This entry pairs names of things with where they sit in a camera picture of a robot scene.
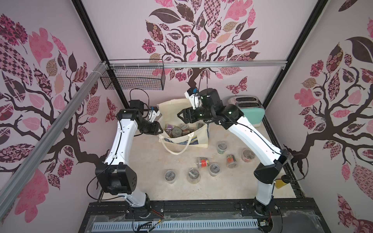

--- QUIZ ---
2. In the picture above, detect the cream canvas tote bag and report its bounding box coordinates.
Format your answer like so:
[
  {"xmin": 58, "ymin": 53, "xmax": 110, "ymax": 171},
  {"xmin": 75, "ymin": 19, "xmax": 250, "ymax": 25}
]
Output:
[{"xmin": 157, "ymin": 99, "xmax": 209, "ymax": 155}]

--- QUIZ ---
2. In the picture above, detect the red label jar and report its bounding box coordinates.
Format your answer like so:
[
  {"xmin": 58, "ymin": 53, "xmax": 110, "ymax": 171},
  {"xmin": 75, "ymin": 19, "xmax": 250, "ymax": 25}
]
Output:
[
  {"xmin": 226, "ymin": 154, "xmax": 238, "ymax": 169},
  {"xmin": 196, "ymin": 157, "xmax": 210, "ymax": 169}
]

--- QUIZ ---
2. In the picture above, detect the clear seed jar grey lid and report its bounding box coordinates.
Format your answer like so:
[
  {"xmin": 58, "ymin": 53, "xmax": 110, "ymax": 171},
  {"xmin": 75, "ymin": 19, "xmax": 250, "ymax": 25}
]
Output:
[{"xmin": 164, "ymin": 170, "xmax": 176, "ymax": 184}]

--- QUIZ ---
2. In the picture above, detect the clear seed jar striped lid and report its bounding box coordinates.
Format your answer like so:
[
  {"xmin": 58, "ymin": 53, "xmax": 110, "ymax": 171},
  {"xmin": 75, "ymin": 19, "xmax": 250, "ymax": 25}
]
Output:
[{"xmin": 187, "ymin": 169, "xmax": 201, "ymax": 184}]

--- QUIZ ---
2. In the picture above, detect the clear seed jar dark lid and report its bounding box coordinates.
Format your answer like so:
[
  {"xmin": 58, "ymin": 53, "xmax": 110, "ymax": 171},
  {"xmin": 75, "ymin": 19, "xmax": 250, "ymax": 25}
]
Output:
[{"xmin": 209, "ymin": 163, "xmax": 221, "ymax": 177}]

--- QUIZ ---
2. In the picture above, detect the pink label seed jar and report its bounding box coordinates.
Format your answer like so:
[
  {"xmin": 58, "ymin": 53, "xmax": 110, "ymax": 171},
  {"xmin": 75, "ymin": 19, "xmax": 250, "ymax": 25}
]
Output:
[{"xmin": 241, "ymin": 148, "xmax": 256, "ymax": 163}]

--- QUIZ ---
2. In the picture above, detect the yellow label seed jar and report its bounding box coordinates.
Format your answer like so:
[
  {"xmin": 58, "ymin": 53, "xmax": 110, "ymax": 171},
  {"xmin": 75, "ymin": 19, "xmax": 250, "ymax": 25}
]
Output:
[{"xmin": 274, "ymin": 174, "xmax": 291, "ymax": 189}]

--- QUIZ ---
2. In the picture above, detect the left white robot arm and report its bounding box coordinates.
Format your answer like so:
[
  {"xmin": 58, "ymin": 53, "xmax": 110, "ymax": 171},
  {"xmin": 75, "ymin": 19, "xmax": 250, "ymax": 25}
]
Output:
[{"xmin": 95, "ymin": 100, "xmax": 163, "ymax": 216}]

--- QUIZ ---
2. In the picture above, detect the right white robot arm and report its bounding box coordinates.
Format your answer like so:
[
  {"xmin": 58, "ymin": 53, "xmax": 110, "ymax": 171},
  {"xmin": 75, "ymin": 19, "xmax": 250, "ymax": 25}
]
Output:
[{"xmin": 177, "ymin": 88, "xmax": 291, "ymax": 216}]

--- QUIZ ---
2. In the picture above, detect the silver tin can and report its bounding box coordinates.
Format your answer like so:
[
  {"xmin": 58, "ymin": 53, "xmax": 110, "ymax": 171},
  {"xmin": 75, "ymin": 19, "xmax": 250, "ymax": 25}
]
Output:
[{"xmin": 172, "ymin": 127, "xmax": 183, "ymax": 138}]

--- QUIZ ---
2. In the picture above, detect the purple label small jar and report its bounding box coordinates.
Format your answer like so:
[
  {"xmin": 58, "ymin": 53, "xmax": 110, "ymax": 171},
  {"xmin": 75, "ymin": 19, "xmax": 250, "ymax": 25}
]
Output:
[{"xmin": 165, "ymin": 124, "xmax": 174, "ymax": 131}]

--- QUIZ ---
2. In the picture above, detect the mint green toaster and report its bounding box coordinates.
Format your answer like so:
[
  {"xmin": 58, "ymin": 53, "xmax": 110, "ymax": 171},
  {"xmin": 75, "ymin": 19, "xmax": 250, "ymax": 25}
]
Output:
[{"xmin": 228, "ymin": 95, "xmax": 265, "ymax": 127}]

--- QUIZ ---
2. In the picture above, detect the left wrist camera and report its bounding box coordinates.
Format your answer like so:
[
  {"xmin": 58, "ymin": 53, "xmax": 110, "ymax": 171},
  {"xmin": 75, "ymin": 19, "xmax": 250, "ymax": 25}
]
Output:
[{"xmin": 146, "ymin": 106, "xmax": 161, "ymax": 122}]

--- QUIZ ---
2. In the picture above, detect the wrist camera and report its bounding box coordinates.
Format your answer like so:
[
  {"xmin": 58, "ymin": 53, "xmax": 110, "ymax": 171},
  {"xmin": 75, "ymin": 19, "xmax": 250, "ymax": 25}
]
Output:
[
  {"xmin": 146, "ymin": 106, "xmax": 161, "ymax": 122},
  {"xmin": 185, "ymin": 87, "xmax": 201, "ymax": 110}
]

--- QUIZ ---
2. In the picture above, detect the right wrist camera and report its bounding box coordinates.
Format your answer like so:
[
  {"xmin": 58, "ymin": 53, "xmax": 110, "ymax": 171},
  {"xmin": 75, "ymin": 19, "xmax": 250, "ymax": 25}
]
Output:
[{"xmin": 185, "ymin": 87, "xmax": 201, "ymax": 110}]

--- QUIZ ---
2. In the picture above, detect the black wire basket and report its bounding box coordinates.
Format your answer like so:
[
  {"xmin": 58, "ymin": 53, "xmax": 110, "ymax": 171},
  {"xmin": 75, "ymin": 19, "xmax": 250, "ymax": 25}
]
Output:
[{"xmin": 101, "ymin": 58, "xmax": 166, "ymax": 90}]

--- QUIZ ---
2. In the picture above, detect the aluminium rail back wall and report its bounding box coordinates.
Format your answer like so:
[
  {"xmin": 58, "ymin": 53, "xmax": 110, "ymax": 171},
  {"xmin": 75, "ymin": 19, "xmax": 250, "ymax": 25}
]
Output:
[{"xmin": 110, "ymin": 60, "xmax": 288, "ymax": 69}]

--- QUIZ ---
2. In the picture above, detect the aluminium rail wall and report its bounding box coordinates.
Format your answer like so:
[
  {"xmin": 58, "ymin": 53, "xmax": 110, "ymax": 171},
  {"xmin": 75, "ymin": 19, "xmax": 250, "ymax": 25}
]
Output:
[
  {"xmin": 110, "ymin": 60, "xmax": 288, "ymax": 69},
  {"xmin": 1, "ymin": 61, "xmax": 107, "ymax": 217}
]

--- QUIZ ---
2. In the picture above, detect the white slotted cable duct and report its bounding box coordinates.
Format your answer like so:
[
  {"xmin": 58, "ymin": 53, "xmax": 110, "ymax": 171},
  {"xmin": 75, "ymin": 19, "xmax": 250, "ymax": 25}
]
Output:
[{"xmin": 91, "ymin": 219, "xmax": 259, "ymax": 233}]

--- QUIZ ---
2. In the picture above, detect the black base frame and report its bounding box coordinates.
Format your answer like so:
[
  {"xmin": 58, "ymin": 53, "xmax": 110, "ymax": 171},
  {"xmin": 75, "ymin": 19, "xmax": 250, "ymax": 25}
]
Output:
[{"xmin": 79, "ymin": 198, "xmax": 330, "ymax": 233}]

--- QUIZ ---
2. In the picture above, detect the aluminium rail left wall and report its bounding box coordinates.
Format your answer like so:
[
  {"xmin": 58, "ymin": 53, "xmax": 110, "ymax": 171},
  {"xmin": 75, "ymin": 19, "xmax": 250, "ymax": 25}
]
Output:
[{"xmin": 1, "ymin": 61, "xmax": 107, "ymax": 217}]

